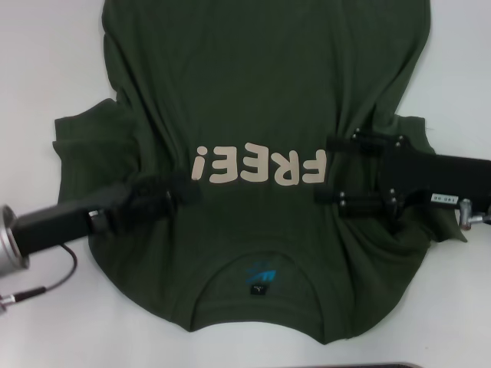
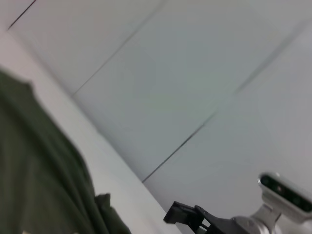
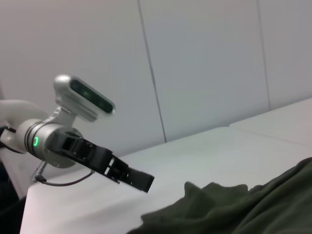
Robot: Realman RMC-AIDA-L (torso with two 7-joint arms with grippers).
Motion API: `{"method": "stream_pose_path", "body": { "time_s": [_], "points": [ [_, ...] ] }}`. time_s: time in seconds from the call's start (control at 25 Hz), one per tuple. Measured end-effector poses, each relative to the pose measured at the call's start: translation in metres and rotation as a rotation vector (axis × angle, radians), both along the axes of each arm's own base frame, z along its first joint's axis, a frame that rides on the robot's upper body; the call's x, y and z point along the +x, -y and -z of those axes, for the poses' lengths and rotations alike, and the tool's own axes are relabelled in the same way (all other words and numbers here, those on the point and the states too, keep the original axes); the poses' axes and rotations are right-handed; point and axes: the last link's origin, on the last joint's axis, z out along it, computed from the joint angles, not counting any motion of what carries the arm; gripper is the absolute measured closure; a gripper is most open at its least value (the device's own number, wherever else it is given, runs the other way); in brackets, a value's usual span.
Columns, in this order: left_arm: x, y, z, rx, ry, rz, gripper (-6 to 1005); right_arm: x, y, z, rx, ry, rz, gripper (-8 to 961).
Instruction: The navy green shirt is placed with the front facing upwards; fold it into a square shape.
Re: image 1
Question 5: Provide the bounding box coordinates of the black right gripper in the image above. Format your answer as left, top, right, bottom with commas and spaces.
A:
314, 128, 491, 231

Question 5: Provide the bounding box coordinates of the dark green FREE t-shirt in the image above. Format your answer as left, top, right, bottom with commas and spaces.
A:
51, 0, 470, 345

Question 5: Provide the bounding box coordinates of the left gripper dark cable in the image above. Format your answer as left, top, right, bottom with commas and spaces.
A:
0, 245, 81, 310

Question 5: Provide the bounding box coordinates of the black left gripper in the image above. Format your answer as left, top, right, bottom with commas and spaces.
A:
15, 171, 203, 257

